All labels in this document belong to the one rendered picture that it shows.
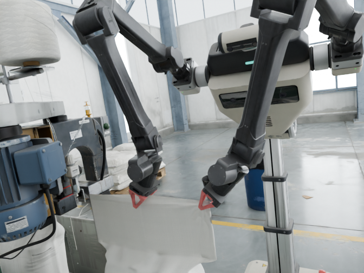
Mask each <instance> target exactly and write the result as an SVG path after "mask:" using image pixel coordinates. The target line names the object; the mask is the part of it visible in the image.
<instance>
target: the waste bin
mask: <svg viewBox="0 0 364 273"><path fill-rule="evenodd" d="M248 169H249V173H248V174H247V175H246V176H245V177H244V181H245V189H246V197H247V202H248V206H249V207H250V208H252V209H254V210H257V211H265V200H264V188H263V181H262V178H261V176H262V174H263V173H264V159H262V161H261V163H260V164H257V166H256V167H255V168H248Z"/></svg>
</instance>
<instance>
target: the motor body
mask: <svg viewBox="0 0 364 273"><path fill-rule="evenodd" d="M30 140H31V138H30V135H17V136H13V137H9V138H4V139H1V140H0V243H4V242H10V241H14V240H17V239H20V238H23V237H26V236H28V235H30V234H32V233H34V232H35V231H37V230H38V229H40V228H41V227H42V226H43V225H44V224H45V222H46V219H47V216H48V212H47V207H46V202H45V198H44V193H43V192H41V191H38V190H37V185H36V184H35V185H21V184H20V181H19V178H18V174H17V170H16V165H15V161H14V153H15V152H17V151H19V150H22V149H25V148H28V147H31V146H33V143H32V141H30Z"/></svg>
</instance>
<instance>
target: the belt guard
mask: <svg viewBox="0 0 364 273"><path fill-rule="evenodd" d="M65 113H66V112H65V108H64V103H63V101H42V102H17V103H5V104H0V127H5V126H11V125H18V124H23V123H27V122H32V121H36V120H41V119H46V118H50V117H53V116H58V115H64V114H65Z"/></svg>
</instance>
